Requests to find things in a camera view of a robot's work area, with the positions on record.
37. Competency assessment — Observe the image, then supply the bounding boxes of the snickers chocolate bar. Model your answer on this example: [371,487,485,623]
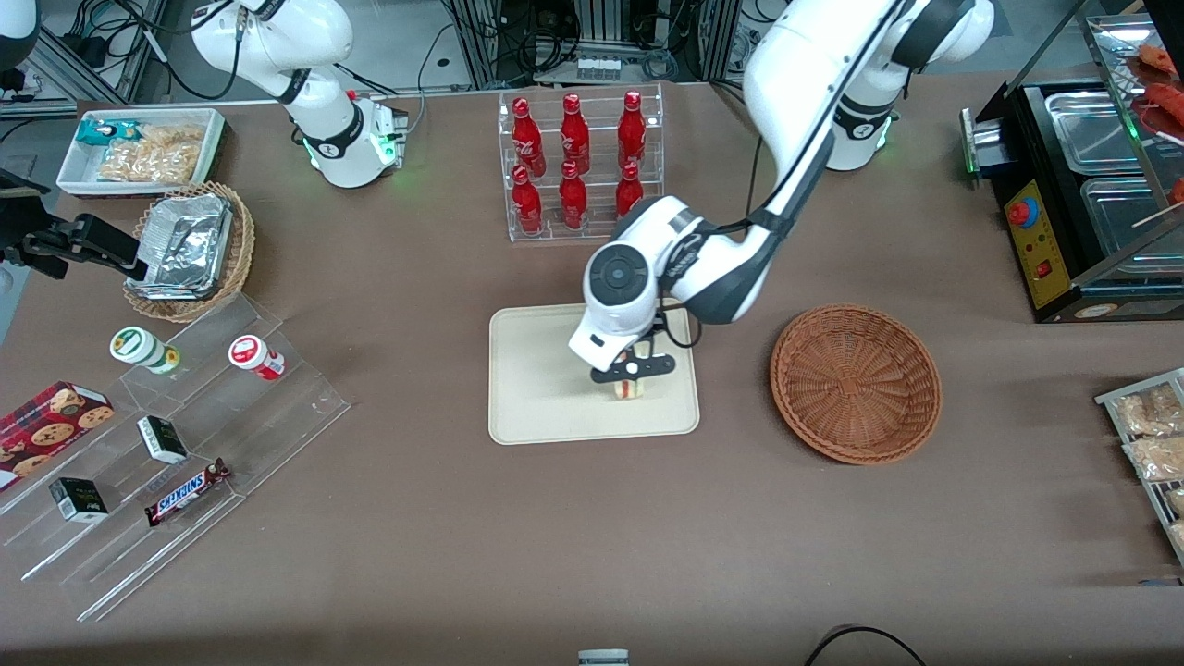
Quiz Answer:
[145,458,230,527]

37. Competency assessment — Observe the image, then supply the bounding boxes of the beige plastic tray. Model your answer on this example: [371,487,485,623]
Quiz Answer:
[488,305,701,446]

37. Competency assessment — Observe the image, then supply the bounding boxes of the red lid white jar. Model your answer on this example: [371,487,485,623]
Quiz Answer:
[228,335,286,381]

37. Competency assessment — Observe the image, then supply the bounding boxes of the light wicker basket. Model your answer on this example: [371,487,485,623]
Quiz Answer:
[123,181,256,324]

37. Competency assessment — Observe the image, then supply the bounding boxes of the white snack bin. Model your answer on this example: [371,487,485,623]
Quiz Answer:
[57,108,228,198]

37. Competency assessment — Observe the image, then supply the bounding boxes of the red cola bottle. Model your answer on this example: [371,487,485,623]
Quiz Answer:
[618,91,647,167]
[615,162,644,218]
[512,166,543,234]
[512,97,547,177]
[561,93,590,174]
[559,162,588,230]

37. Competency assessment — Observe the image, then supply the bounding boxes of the black looped table cable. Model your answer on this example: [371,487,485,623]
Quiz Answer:
[803,625,929,666]

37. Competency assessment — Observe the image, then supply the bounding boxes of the black food warmer machine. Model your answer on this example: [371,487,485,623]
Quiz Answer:
[960,0,1184,325]

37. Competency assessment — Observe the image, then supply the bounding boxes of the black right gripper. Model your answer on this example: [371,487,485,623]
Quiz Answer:
[0,196,149,280]

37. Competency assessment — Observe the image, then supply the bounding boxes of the steel warmer pan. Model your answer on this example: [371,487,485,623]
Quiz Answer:
[1080,176,1184,269]
[1045,91,1148,172]

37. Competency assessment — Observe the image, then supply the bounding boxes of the round brown wicker basket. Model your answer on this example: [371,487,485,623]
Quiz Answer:
[771,304,943,465]

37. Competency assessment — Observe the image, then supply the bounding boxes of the clear acrylic stepped stand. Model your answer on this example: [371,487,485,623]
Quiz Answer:
[0,291,351,623]

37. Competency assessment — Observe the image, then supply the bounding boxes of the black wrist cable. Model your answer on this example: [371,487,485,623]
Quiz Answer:
[652,310,704,352]

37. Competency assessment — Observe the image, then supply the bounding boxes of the triangle sandwich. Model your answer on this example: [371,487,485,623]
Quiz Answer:
[613,342,653,401]

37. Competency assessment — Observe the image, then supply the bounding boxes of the green lid white jar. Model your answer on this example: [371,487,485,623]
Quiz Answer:
[110,327,181,376]

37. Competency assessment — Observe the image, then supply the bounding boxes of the teal snack packet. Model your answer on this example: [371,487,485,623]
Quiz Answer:
[76,120,140,146]

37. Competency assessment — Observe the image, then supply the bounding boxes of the clear acrylic bottle rack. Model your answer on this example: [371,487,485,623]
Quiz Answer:
[498,83,665,243]

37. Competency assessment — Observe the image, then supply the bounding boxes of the clear bagged chips packet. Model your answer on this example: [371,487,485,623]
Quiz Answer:
[97,125,204,183]

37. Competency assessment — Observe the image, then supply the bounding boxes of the grey bread display shelf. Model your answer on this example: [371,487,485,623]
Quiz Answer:
[1096,368,1184,565]

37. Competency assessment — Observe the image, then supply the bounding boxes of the small black carton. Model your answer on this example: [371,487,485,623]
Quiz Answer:
[137,415,189,464]
[49,477,109,524]

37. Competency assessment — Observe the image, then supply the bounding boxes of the stacked foil containers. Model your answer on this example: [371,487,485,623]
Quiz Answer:
[139,194,232,299]

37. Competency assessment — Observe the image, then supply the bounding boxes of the aluminium equipment rack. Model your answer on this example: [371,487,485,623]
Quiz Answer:
[449,0,741,89]

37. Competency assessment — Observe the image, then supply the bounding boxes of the red cookie box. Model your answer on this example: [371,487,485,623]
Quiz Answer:
[0,381,116,491]

